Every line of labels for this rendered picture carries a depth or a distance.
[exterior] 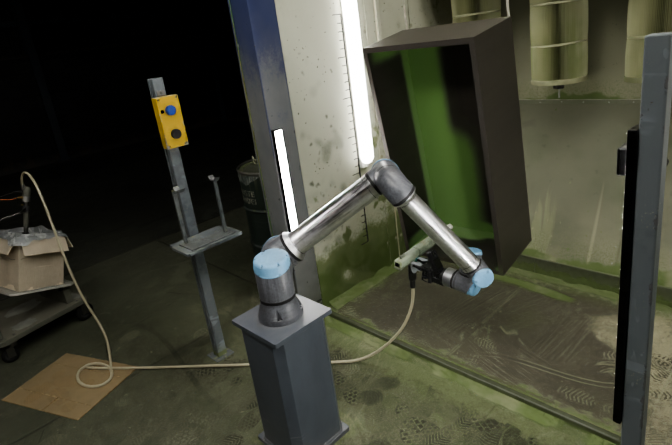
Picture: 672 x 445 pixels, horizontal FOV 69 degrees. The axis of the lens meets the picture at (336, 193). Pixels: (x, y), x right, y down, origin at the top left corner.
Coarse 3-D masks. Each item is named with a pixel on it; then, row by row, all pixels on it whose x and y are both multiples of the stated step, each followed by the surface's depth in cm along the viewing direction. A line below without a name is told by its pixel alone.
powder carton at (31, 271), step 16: (0, 240) 324; (16, 240) 315; (32, 240) 321; (48, 240) 331; (64, 240) 339; (0, 256) 330; (16, 256) 319; (32, 256) 325; (48, 256) 333; (0, 272) 330; (16, 272) 319; (32, 272) 325; (48, 272) 334; (16, 288) 320; (32, 288) 326
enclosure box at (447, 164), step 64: (384, 64) 253; (448, 64) 252; (512, 64) 227; (384, 128) 260; (448, 128) 271; (512, 128) 235; (448, 192) 293; (512, 192) 244; (448, 256) 275; (512, 256) 253
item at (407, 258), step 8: (448, 224) 266; (424, 240) 251; (432, 240) 252; (416, 248) 245; (424, 248) 247; (400, 256) 236; (408, 256) 238; (416, 256) 243; (400, 264) 234; (408, 264) 239; (408, 272) 247
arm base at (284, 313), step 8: (296, 296) 206; (264, 304) 200; (272, 304) 198; (280, 304) 198; (288, 304) 200; (296, 304) 203; (264, 312) 200; (272, 312) 198; (280, 312) 198; (288, 312) 199; (296, 312) 201; (264, 320) 200; (272, 320) 198; (280, 320) 198; (288, 320) 199; (296, 320) 201
